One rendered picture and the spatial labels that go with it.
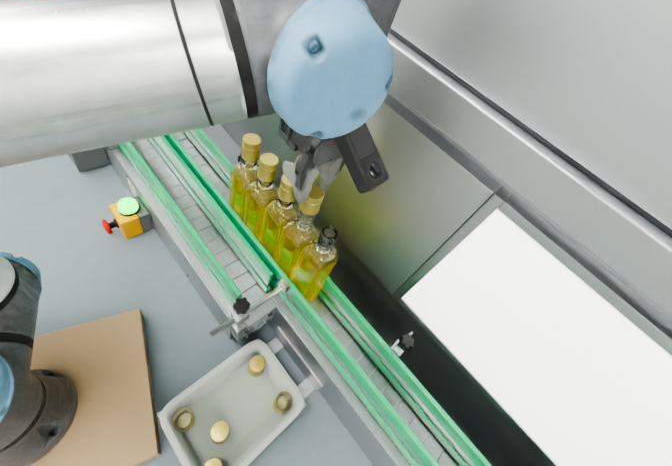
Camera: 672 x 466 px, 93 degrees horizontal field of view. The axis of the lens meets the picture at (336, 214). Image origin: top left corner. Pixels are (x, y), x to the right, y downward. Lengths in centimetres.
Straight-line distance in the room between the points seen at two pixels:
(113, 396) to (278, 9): 74
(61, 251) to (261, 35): 89
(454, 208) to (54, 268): 89
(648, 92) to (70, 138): 47
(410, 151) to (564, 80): 21
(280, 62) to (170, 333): 76
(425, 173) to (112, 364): 70
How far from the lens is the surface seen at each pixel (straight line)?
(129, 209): 93
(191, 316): 88
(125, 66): 19
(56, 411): 78
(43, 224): 109
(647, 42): 45
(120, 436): 80
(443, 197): 52
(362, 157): 41
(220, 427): 76
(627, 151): 46
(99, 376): 83
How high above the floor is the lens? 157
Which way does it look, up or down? 49 degrees down
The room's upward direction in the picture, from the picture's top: 25 degrees clockwise
